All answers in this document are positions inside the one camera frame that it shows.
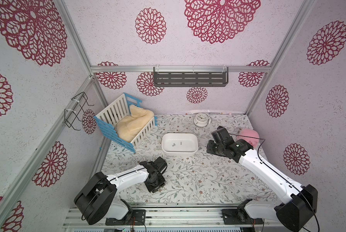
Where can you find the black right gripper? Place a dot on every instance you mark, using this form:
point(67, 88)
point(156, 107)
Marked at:
point(212, 147)

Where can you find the pink plush toy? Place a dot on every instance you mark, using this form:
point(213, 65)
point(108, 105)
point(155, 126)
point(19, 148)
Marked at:
point(250, 136)

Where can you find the blue white slatted crate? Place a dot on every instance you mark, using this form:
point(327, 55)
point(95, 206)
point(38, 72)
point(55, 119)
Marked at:
point(108, 118)

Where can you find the white alarm clock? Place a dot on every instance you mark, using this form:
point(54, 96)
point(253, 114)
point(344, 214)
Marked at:
point(202, 120)

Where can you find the white storage box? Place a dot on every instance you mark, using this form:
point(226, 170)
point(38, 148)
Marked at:
point(179, 144)

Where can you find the aluminium front rail frame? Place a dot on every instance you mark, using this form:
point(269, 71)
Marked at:
point(172, 218)

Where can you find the grey wall shelf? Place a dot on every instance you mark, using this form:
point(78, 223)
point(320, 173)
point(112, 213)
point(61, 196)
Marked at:
point(190, 79)

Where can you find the black wire wall rack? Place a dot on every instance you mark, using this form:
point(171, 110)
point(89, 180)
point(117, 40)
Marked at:
point(72, 114)

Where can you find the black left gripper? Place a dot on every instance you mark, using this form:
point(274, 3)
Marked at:
point(162, 183)

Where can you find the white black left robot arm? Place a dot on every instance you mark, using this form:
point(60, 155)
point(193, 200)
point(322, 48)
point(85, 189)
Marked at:
point(97, 200)

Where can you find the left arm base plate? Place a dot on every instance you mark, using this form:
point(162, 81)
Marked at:
point(135, 217)

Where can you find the cream plush cloth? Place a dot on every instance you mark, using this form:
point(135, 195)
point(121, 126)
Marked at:
point(131, 125)

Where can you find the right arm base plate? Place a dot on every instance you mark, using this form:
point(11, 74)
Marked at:
point(238, 215)

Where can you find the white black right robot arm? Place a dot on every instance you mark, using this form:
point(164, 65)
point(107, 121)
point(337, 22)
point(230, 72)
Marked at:
point(297, 203)

